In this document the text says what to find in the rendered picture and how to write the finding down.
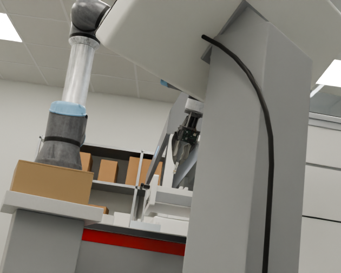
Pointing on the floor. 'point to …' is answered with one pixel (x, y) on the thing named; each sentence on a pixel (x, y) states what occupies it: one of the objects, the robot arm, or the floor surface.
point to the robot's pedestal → (44, 233)
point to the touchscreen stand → (250, 156)
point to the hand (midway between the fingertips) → (177, 161)
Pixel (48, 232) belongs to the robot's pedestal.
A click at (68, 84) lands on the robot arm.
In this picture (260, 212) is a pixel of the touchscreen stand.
